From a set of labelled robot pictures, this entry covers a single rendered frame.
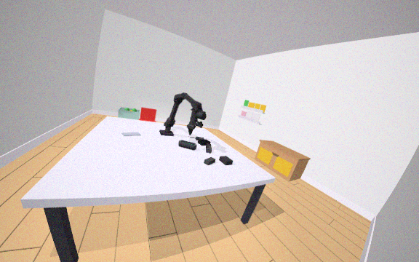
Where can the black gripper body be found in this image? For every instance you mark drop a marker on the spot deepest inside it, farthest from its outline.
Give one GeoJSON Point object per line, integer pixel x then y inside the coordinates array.
{"type": "Point", "coordinates": [192, 123]}

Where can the dark grey unit with label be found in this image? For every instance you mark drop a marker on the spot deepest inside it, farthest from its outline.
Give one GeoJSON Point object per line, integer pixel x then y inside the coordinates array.
{"type": "Point", "coordinates": [186, 144]}

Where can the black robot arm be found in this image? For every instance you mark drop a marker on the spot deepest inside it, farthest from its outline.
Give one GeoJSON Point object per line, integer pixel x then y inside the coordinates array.
{"type": "Point", "coordinates": [197, 111]}

